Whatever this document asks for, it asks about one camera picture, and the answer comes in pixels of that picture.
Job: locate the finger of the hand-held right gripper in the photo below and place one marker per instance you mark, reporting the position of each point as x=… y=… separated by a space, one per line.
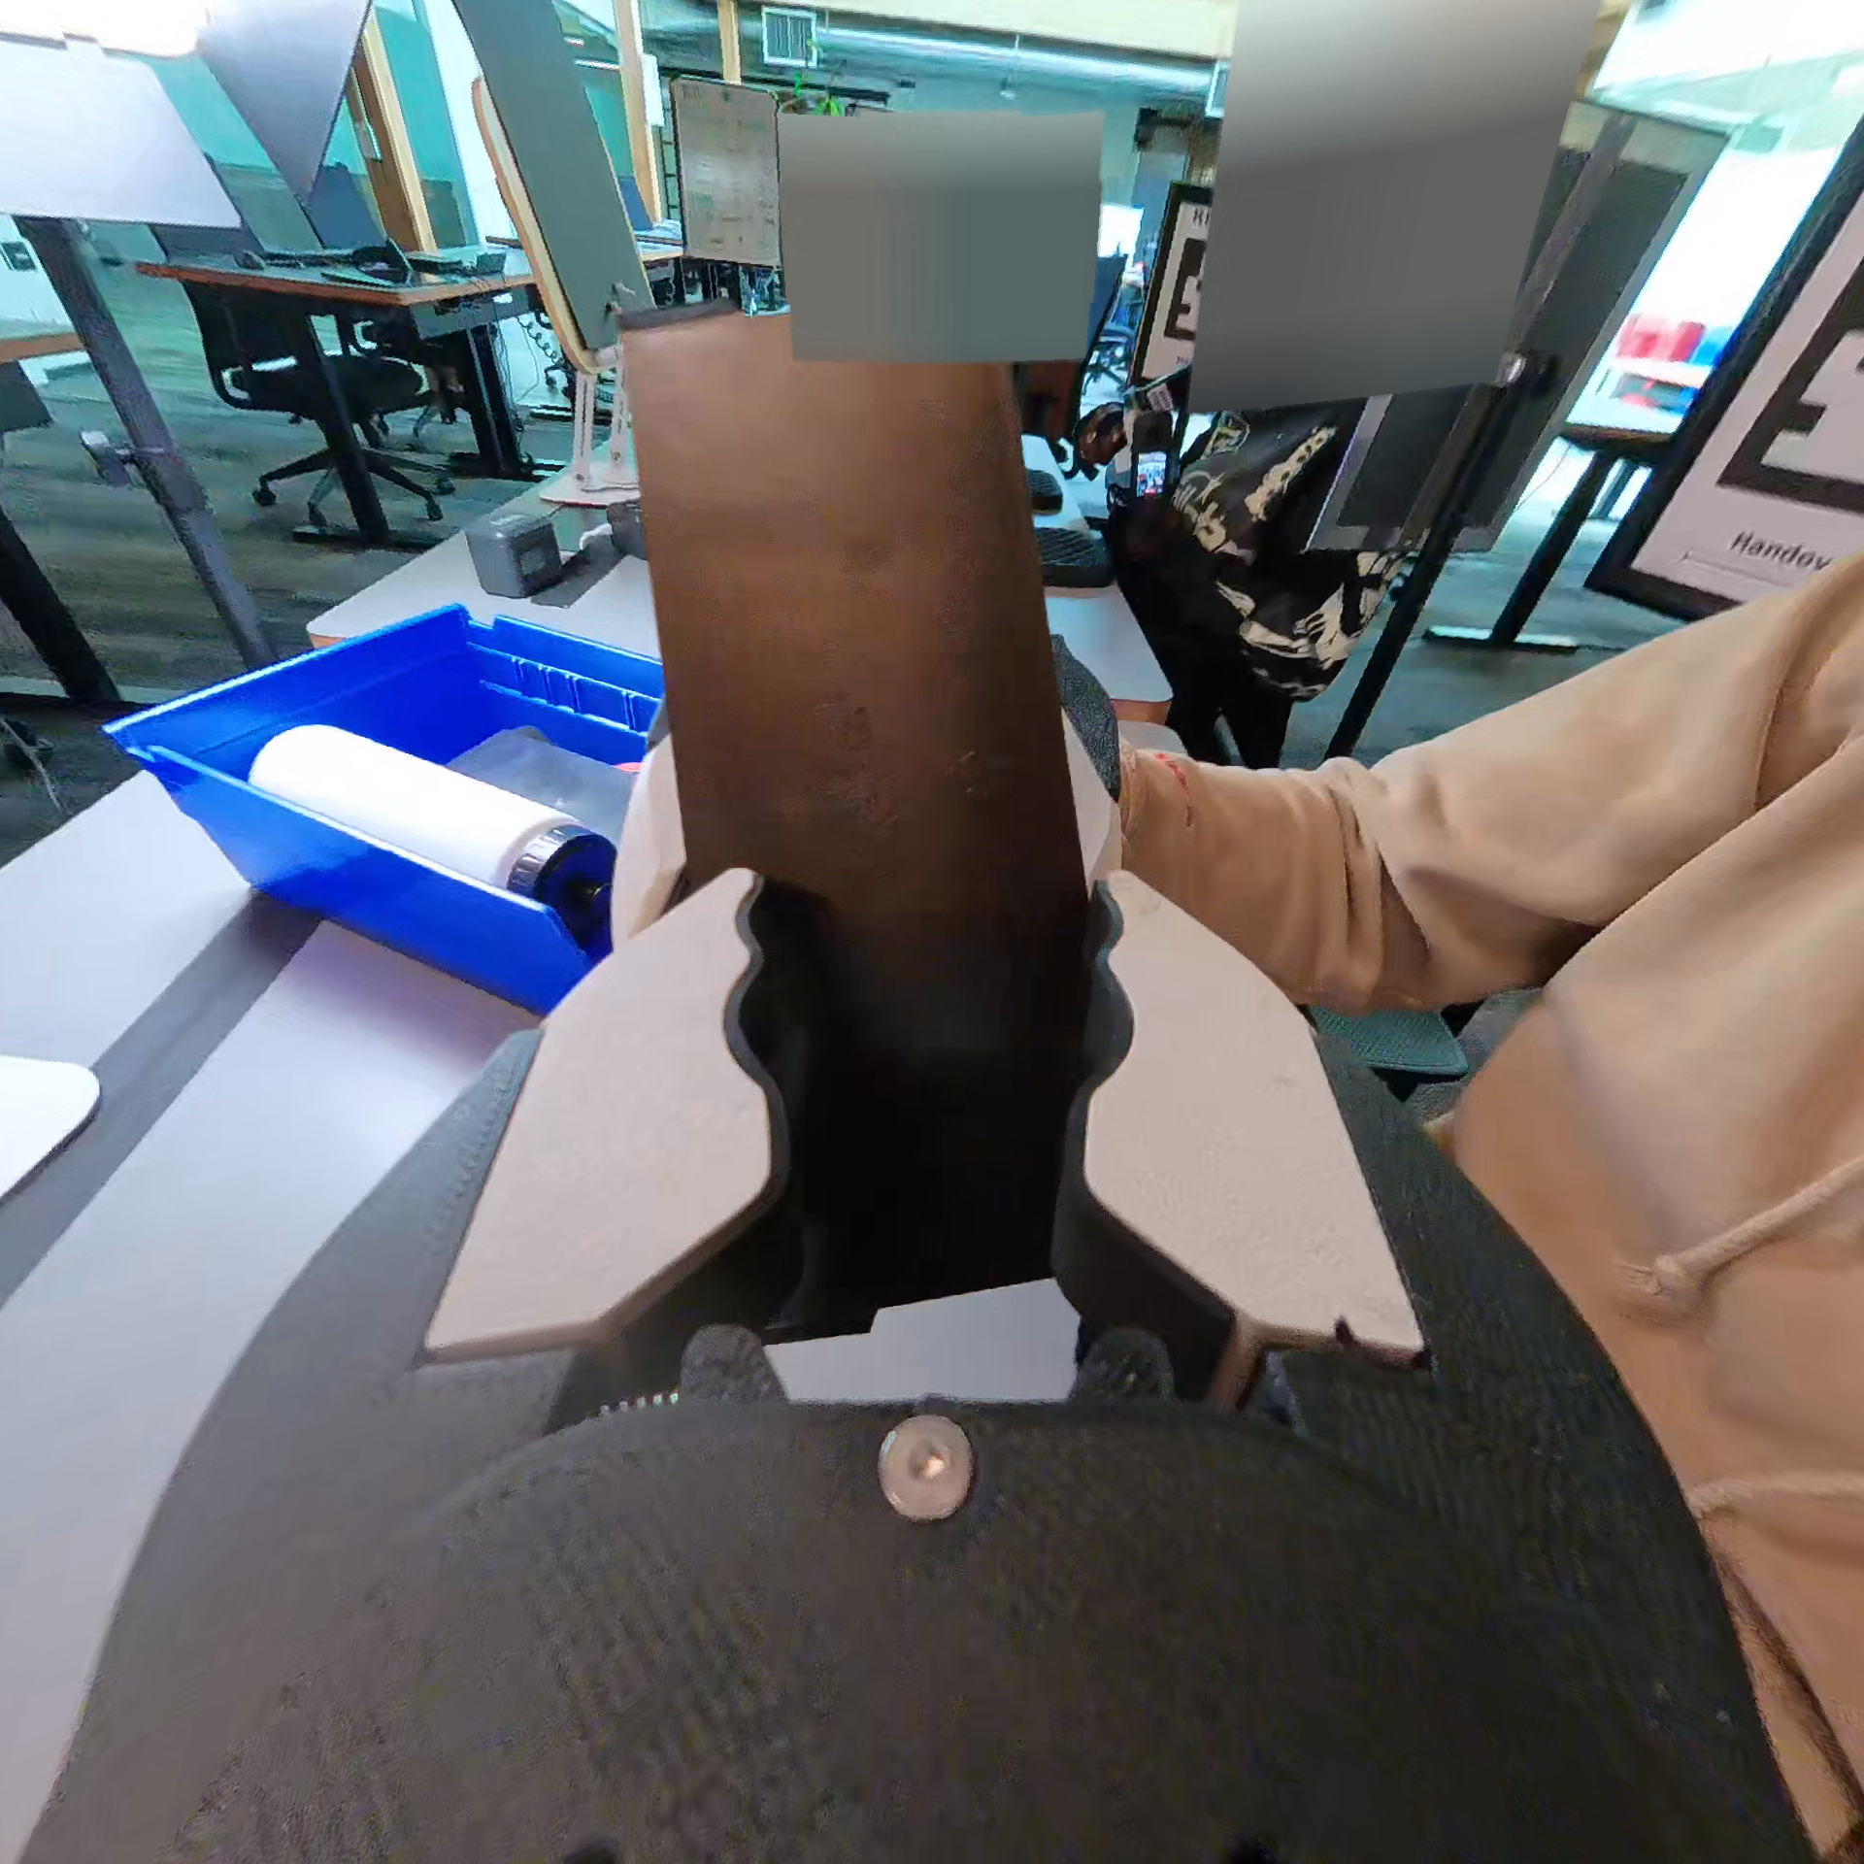
x=1095 y=803
x=649 y=845

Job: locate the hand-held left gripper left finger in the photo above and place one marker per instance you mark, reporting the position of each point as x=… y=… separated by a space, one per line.
x=610 y=1151

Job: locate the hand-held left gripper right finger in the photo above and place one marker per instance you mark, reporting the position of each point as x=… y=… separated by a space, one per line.
x=1239 y=1166

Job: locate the black plate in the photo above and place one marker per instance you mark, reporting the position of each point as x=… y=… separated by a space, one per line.
x=859 y=655

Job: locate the person's right forearm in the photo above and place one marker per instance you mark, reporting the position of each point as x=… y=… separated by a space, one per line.
x=1457 y=845

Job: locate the grey mesh office chair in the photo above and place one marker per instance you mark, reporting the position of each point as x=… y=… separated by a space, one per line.
x=1398 y=1034

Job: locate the white tape roll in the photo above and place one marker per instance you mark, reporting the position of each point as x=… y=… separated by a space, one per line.
x=394 y=803

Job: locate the small grey device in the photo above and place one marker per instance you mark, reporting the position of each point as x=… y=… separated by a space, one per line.
x=626 y=527
x=514 y=553

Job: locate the black framed marker sign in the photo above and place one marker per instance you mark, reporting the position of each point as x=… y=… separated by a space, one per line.
x=1166 y=275
x=1776 y=409

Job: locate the blue plastic bin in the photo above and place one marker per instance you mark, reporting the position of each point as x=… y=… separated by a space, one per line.
x=217 y=741

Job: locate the person in beige hoodie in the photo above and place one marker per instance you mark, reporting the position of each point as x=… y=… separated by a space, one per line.
x=1673 y=1239

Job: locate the white metal panel stand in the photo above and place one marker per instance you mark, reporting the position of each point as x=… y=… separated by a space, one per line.
x=37 y=1122

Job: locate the black office chair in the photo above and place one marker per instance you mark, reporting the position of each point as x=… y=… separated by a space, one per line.
x=306 y=379

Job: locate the whiteboard on stand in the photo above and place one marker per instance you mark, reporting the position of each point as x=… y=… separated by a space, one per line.
x=726 y=177

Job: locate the wooden office desk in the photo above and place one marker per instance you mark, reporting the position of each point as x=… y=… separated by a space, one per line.
x=336 y=284

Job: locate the grey light stand pole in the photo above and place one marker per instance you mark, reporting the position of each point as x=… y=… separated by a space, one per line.
x=144 y=439

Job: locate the grey panel on tripod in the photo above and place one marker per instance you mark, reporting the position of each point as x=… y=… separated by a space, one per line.
x=1602 y=262

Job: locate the white studio light panel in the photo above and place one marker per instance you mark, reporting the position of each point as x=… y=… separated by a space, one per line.
x=116 y=104

